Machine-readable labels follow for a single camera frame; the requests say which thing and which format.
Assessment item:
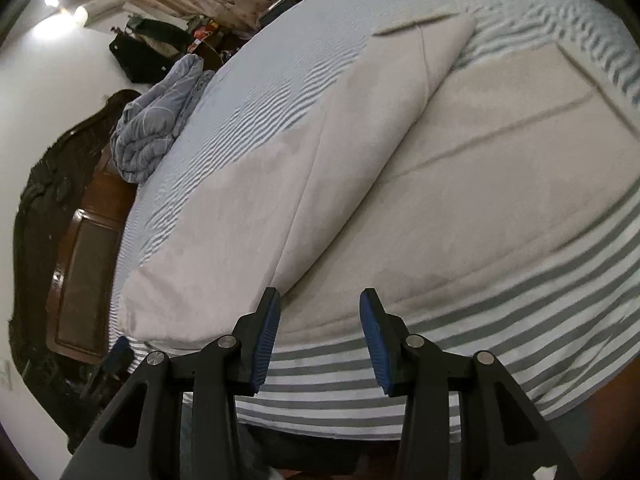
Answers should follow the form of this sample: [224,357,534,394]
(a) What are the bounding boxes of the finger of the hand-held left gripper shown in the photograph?
[82,336,136,401]

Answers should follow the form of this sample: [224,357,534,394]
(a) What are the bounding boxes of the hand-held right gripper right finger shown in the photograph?
[359,287,583,480]

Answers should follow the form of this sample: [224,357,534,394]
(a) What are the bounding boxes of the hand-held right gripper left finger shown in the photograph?
[60,287,282,480]

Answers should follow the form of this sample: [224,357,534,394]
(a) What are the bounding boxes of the grey fleece towel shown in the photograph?
[122,12,640,351]

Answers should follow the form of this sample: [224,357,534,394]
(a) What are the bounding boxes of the dark carved wooden headboard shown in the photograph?
[10,89,143,393]

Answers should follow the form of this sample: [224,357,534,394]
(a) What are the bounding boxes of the folded grey patterned quilt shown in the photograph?
[110,54,216,184]

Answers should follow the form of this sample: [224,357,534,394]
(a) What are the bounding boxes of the black bag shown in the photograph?
[109,17,193,83]

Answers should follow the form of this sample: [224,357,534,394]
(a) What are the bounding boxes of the grey white striped bed sheet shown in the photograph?
[107,0,640,443]

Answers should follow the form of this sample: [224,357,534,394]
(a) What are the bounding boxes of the white air conditioner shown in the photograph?
[82,0,126,26]

